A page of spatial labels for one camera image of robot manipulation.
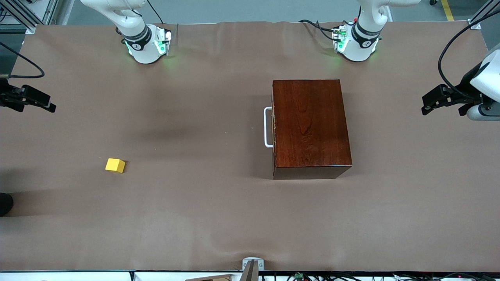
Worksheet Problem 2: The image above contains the long black cable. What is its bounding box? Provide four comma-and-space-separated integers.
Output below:
0, 41, 45, 79
437, 9, 500, 100

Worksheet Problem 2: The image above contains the black round object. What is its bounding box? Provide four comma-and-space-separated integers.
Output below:
0, 192, 14, 217

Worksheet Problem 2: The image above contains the grey metal bracket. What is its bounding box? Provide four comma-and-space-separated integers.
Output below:
242, 257, 264, 281

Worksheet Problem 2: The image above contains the light wooden board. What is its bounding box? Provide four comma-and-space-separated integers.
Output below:
185, 274, 235, 281

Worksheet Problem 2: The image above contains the brown table cover sheet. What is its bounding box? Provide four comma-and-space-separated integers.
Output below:
0, 21, 500, 272

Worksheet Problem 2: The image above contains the white drawer handle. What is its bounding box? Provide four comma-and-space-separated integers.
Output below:
264, 106, 274, 149

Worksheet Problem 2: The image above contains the dark wooden drawer box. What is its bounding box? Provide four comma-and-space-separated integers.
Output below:
271, 79, 353, 180

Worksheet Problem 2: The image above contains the yellow wooden block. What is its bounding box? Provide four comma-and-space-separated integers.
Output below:
105, 158, 126, 174

